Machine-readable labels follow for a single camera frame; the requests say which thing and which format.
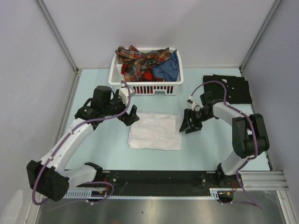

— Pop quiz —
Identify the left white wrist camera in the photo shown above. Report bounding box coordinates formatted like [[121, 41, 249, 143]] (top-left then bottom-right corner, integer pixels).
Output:
[[119, 86, 136, 105]]

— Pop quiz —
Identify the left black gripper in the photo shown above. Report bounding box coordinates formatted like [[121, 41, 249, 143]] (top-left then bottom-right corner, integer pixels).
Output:
[[103, 90, 139, 126]]

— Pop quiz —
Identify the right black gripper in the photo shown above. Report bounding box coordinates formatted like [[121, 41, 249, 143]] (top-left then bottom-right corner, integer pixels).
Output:
[[179, 108, 213, 134]]

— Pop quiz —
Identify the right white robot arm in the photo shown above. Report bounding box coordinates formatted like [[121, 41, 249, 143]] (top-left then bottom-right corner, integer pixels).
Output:
[[179, 92, 270, 188]]

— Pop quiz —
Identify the white long sleeve shirt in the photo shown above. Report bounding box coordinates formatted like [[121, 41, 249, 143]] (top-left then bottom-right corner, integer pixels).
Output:
[[128, 113, 182, 151]]

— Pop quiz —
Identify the white plastic laundry basket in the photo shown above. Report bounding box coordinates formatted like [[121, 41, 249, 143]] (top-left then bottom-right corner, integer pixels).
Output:
[[108, 45, 184, 95]]

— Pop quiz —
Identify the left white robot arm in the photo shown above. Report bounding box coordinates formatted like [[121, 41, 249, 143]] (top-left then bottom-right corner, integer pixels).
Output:
[[26, 81, 139, 205]]

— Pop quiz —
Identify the blue checked shirt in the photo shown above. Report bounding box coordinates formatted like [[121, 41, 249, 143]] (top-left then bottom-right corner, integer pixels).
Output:
[[152, 50, 179, 82]]

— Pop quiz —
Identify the aluminium frame rail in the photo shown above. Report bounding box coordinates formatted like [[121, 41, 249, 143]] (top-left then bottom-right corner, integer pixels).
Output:
[[241, 171, 288, 190]]

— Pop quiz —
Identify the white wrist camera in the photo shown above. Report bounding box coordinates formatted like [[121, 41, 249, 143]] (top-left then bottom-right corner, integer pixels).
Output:
[[187, 96, 200, 112], [119, 86, 136, 105]]

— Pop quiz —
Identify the white slotted cable duct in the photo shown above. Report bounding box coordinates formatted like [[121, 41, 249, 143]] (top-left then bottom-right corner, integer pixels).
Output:
[[63, 189, 221, 199]]

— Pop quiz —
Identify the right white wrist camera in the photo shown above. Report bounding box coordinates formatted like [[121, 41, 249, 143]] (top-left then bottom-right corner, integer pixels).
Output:
[[187, 96, 200, 112]]

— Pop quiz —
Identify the right aluminium corner post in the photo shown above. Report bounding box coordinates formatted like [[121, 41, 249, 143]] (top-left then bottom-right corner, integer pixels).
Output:
[[239, 0, 283, 74]]

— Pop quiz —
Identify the aluminium corner post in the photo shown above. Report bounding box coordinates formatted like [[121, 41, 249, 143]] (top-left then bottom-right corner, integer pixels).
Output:
[[239, 0, 283, 74], [34, 0, 78, 74]]

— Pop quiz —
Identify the left aluminium corner post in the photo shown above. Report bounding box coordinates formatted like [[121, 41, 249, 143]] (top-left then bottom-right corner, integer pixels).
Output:
[[34, 0, 78, 74]]

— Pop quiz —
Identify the red black plaid shirt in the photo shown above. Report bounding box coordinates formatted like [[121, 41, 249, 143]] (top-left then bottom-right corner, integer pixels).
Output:
[[133, 71, 165, 94]]

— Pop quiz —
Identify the brown plaid shirt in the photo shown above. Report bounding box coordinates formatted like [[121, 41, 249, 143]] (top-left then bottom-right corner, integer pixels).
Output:
[[115, 45, 171, 82]]

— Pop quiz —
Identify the folded black shirt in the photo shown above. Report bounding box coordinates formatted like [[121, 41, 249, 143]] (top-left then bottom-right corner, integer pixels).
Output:
[[203, 74, 252, 104]]

